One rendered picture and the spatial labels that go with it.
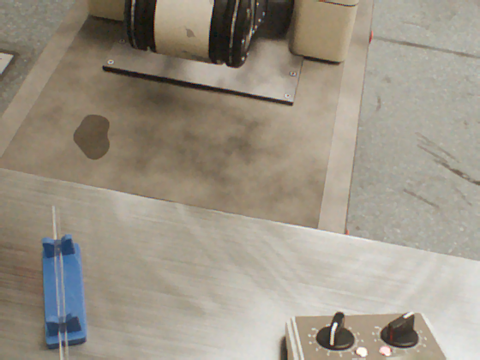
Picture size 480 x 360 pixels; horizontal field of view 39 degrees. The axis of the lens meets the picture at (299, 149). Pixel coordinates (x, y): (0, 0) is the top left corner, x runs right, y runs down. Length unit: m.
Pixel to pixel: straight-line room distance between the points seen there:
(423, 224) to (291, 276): 1.06
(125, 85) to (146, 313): 0.81
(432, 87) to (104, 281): 1.53
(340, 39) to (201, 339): 0.91
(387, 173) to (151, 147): 0.73
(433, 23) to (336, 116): 1.00
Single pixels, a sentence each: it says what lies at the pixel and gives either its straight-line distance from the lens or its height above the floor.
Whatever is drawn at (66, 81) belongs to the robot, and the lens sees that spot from 1.42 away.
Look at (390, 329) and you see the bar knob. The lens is 0.58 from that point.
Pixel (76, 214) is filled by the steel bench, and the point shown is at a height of 0.75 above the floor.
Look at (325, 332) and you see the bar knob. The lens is 0.58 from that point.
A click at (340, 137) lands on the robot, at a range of 1.33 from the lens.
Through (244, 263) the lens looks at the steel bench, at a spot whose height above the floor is 0.75.
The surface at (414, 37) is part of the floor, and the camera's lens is 2.22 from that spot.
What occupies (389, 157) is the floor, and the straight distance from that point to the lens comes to 1.81.
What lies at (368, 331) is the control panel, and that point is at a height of 0.79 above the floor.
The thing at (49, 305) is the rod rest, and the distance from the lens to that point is 0.65.
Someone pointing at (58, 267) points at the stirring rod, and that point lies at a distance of 0.64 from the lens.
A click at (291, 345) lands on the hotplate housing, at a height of 0.79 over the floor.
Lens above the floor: 1.32
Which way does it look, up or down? 48 degrees down
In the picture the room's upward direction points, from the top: 10 degrees clockwise
